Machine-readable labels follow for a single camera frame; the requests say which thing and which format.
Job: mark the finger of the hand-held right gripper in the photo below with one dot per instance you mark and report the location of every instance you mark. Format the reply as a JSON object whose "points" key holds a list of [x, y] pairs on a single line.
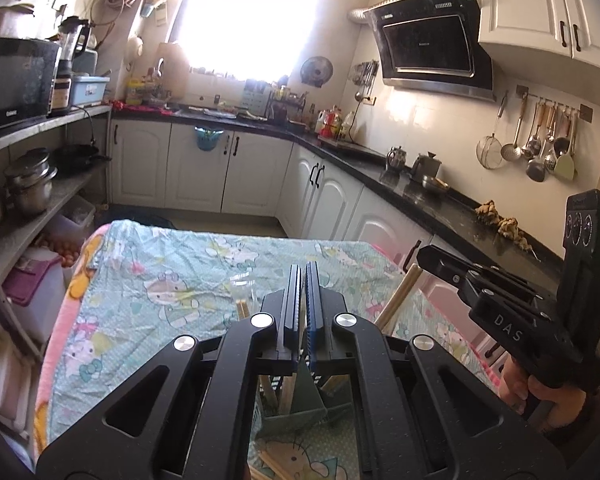
{"points": [[445, 267], [542, 294]]}

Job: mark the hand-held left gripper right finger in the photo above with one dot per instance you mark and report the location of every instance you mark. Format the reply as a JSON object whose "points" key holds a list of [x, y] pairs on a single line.
{"points": [[312, 310]]}

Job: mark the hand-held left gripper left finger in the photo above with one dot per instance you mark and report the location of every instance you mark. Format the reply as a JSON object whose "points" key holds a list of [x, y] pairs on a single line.
{"points": [[292, 305]]}

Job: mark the wooden chopstick pair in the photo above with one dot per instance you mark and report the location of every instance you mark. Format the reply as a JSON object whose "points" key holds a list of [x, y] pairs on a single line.
{"points": [[243, 308], [402, 295]]}

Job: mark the green plastic utensil basket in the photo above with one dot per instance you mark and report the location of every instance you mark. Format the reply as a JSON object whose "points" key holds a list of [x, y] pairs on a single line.
{"points": [[305, 397]]}

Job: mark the person's right hand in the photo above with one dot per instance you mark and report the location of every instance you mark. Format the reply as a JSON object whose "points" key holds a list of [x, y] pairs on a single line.
{"points": [[550, 405]]}

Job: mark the black kitchen countertop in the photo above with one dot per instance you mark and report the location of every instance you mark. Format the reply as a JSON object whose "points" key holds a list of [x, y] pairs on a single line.
{"points": [[430, 205]]}

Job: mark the brown ginger roots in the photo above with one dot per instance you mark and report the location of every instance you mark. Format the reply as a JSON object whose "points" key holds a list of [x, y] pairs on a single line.
{"points": [[505, 225]]}

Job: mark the steel kettle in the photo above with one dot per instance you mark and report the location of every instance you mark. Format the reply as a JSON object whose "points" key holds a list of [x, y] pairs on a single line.
{"points": [[425, 167]]}

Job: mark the cartoon printed tablecloth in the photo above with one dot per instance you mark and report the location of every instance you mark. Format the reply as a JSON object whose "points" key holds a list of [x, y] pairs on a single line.
{"points": [[190, 270]]}

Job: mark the small glass teapot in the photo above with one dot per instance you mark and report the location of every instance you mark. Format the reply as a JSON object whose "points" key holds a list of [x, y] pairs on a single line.
{"points": [[396, 159]]}

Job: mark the pale green spatula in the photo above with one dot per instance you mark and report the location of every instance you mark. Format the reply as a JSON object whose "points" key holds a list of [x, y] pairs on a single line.
{"points": [[566, 167]]}

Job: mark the large steel ladle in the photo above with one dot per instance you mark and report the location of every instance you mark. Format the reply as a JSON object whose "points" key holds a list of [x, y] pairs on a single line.
{"points": [[536, 170]]}

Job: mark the small steel ladle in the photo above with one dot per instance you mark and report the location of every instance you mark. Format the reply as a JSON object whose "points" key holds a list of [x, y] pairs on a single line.
{"points": [[511, 151]]}

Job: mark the group of condiment bottles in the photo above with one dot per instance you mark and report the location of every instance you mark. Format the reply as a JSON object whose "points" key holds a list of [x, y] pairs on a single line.
{"points": [[332, 122]]}

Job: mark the blue hanging plastic bin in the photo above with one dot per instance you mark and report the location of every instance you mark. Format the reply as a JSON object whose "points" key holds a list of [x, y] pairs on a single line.
{"points": [[209, 139]]}

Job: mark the dark spice rack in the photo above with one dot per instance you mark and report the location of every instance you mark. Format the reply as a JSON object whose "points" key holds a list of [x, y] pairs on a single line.
{"points": [[290, 107]]}

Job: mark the white base cabinets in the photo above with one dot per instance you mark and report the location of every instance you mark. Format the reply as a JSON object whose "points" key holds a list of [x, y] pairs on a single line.
{"points": [[145, 165]]}

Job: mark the hanging kitchen tools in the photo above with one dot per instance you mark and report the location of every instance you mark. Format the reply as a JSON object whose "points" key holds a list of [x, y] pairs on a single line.
{"points": [[365, 77]]}

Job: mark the black range hood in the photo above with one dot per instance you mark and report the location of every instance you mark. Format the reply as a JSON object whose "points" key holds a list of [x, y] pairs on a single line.
{"points": [[430, 45]]}

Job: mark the box of eggs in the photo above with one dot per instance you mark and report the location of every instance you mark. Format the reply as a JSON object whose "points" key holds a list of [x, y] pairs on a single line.
{"points": [[62, 247]]}

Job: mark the black frying pan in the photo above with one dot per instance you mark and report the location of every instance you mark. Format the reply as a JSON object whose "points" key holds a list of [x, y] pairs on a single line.
{"points": [[77, 156]]}

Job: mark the pale cutting board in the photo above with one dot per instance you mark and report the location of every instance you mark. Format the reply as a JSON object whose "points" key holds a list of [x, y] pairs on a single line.
{"points": [[172, 72]]}

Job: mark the storage box with purple lid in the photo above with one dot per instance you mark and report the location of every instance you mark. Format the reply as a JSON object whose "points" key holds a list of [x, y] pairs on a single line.
{"points": [[30, 290]]}

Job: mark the metal shelf rack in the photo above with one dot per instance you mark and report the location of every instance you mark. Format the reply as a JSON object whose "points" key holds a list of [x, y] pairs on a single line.
{"points": [[35, 217]]}

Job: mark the stacked steel pots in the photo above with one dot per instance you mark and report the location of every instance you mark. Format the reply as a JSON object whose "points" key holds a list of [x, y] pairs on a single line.
{"points": [[30, 190]]}

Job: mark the kitchen window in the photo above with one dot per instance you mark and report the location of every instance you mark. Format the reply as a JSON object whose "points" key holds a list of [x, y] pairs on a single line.
{"points": [[245, 15]]}

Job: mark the blue plastic box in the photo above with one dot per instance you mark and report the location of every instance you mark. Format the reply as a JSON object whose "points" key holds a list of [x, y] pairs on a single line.
{"points": [[87, 91]]}

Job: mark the black blender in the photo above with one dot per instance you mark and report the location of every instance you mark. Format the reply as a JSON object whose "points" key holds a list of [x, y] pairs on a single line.
{"points": [[70, 50]]}

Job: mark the black microwave oven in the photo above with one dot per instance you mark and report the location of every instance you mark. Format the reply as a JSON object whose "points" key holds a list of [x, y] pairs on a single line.
{"points": [[15, 80]]}

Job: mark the silver metal container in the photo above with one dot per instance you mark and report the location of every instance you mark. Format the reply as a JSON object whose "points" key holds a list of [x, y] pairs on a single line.
{"points": [[12, 22]]}

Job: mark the metal utensil rail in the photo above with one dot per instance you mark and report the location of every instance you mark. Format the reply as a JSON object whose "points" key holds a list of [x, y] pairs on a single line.
{"points": [[545, 100]]}

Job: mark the small round wall fan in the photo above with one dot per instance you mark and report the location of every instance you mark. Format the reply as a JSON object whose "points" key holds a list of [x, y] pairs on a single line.
{"points": [[316, 71]]}

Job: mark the silver exhaust duct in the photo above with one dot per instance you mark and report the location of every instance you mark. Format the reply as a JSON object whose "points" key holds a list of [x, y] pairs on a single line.
{"points": [[362, 14]]}

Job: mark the white wall cabinet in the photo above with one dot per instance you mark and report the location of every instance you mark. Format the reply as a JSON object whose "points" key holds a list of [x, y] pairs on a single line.
{"points": [[545, 5]]}

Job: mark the green wall holder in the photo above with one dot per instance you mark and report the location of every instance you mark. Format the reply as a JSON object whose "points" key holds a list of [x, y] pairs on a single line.
{"points": [[152, 10]]}

